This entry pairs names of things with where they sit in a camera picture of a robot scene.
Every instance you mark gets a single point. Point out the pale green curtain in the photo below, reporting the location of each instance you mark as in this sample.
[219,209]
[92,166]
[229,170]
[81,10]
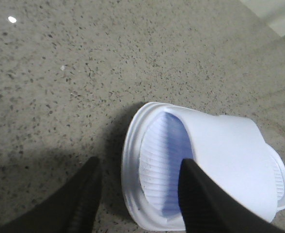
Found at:
[272,12]

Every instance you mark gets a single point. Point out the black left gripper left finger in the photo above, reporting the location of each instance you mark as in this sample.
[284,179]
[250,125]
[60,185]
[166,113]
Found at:
[71,209]

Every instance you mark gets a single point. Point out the light blue slipper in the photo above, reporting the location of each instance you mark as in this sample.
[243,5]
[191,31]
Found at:
[229,149]

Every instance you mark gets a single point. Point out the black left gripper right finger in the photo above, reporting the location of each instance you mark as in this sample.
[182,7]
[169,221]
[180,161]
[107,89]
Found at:
[206,208]

